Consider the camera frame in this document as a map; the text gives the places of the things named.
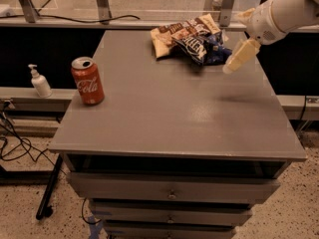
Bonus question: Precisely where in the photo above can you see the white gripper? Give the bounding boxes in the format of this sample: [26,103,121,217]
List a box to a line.
[222,0,286,74]

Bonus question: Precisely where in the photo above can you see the blue Kettle chip bag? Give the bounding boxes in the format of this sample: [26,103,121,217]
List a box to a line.
[174,31,232,66]

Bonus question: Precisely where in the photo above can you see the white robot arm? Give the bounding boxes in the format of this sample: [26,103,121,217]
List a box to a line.
[222,0,319,74]

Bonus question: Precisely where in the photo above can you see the brown chip bag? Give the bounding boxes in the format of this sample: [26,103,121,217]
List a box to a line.
[151,14,220,58]

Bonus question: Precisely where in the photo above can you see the grey drawer cabinet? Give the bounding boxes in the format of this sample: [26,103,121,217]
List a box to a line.
[48,29,308,239]

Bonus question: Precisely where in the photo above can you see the red cola can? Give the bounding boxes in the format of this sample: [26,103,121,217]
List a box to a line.
[71,57,105,105]

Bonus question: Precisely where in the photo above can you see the white pump bottle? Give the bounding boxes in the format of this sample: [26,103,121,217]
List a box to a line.
[28,64,52,98]

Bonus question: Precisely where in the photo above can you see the top grey drawer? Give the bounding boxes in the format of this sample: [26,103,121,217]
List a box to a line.
[67,172,280,204]

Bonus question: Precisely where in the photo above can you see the grey drawer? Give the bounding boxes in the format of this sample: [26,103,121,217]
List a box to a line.
[67,172,280,204]
[104,221,235,239]
[89,200,252,226]

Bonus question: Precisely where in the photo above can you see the middle grey drawer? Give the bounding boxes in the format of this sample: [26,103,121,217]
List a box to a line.
[89,200,252,226]

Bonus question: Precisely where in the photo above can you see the bottom grey drawer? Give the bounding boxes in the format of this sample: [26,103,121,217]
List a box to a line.
[104,221,235,239]

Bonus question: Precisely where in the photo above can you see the black stand leg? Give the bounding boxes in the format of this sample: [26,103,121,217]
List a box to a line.
[36,156,63,220]

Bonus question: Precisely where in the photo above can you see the metal window frame rail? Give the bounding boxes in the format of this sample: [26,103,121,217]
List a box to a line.
[0,0,261,31]

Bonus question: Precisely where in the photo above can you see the black cable on ledge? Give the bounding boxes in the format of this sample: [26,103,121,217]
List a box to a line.
[0,13,142,24]

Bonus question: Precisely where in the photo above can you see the grey low shelf rail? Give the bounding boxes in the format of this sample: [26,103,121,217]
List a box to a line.
[0,87,76,137]

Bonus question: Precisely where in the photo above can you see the black floor cables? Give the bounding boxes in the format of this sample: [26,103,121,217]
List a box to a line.
[0,110,68,176]

